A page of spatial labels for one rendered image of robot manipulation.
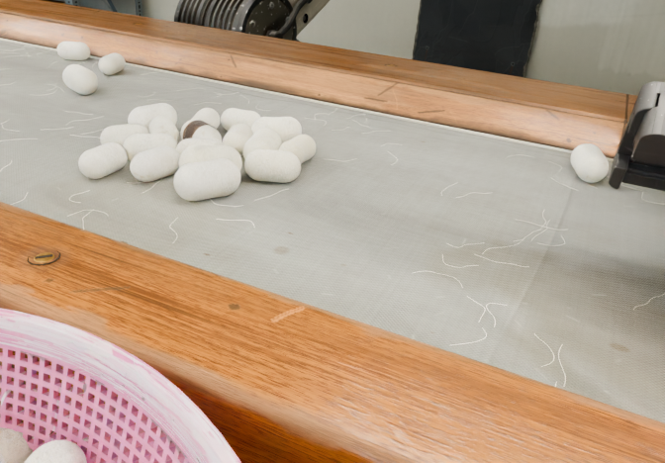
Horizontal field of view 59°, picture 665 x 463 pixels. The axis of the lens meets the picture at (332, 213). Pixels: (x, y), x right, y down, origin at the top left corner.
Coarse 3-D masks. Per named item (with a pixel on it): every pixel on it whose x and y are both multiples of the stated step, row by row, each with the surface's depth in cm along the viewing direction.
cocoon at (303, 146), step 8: (296, 136) 40; (304, 136) 39; (288, 144) 38; (296, 144) 38; (304, 144) 39; (312, 144) 39; (296, 152) 38; (304, 152) 38; (312, 152) 39; (304, 160) 39
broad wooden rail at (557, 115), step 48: (0, 0) 74; (96, 48) 62; (144, 48) 60; (192, 48) 59; (240, 48) 58; (288, 48) 60; (336, 48) 61; (336, 96) 52; (384, 96) 51; (432, 96) 50; (480, 96) 49; (528, 96) 49; (576, 96) 50; (624, 96) 51; (576, 144) 45
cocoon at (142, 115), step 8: (152, 104) 43; (160, 104) 43; (136, 112) 41; (144, 112) 42; (152, 112) 42; (160, 112) 42; (168, 112) 42; (128, 120) 42; (136, 120) 41; (144, 120) 41; (176, 120) 43
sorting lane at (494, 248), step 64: (0, 64) 57; (64, 64) 58; (128, 64) 60; (0, 128) 42; (64, 128) 43; (320, 128) 46; (384, 128) 47; (448, 128) 48; (0, 192) 33; (64, 192) 34; (128, 192) 34; (256, 192) 35; (320, 192) 36; (384, 192) 36; (448, 192) 37; (512, 192) 38; (576, 192) 38; (640, 192) 39; (192, 256) 29; (256, 256) 29; (320, 256) 29; (384, 256) 30; (448, 256) 30; (512, 256) 30; (576, 256) 31; (640, 256) 31; (384, 320) 25; (448, 320) 25; (512, 320) 26; (576, 320) 26; (640, 320) 26; (576, 384) 22; (640, 384) 22
